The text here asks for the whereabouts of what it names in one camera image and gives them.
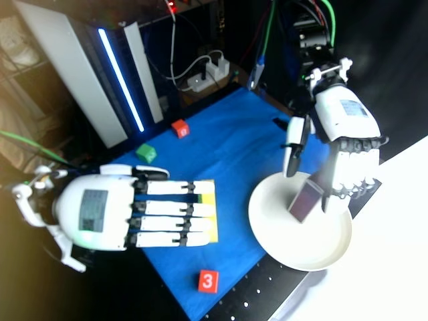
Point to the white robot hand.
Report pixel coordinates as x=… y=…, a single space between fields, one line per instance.
x=100 y=207
x=337 y=117

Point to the dark purple rectangular block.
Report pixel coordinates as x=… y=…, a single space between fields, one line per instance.
x=304 y=202

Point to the yellow and green sponge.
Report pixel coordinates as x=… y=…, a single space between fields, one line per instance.
x=210 y=197

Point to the round white plate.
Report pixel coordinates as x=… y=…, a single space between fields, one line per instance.
x=301 y=247

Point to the green cube block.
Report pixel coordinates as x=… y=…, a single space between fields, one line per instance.
x=146 y=153

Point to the blue cloth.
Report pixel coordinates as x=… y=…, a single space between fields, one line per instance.
x=240 y=150

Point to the red cube block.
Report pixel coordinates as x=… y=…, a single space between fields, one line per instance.
x=180 y=128

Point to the red block printed three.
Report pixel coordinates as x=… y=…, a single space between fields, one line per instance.
x=208 y=281

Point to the white computer tower blue light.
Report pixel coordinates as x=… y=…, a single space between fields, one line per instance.
x=83 y=73

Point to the white power strip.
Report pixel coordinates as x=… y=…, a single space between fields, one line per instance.
x=209 y=75

